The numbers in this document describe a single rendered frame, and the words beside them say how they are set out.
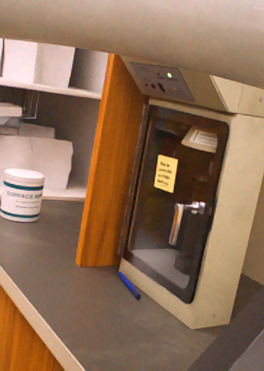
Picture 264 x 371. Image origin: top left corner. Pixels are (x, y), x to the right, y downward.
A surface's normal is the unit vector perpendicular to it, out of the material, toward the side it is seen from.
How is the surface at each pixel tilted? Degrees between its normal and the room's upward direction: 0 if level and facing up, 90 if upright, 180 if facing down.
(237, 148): 90
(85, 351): 0
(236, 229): 90
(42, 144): 46
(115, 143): 90
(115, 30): 136
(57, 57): 93
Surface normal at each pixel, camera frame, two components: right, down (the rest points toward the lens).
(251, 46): -0.30, 0.65
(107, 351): 0.17, -0.97
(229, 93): 0.52, 0.26
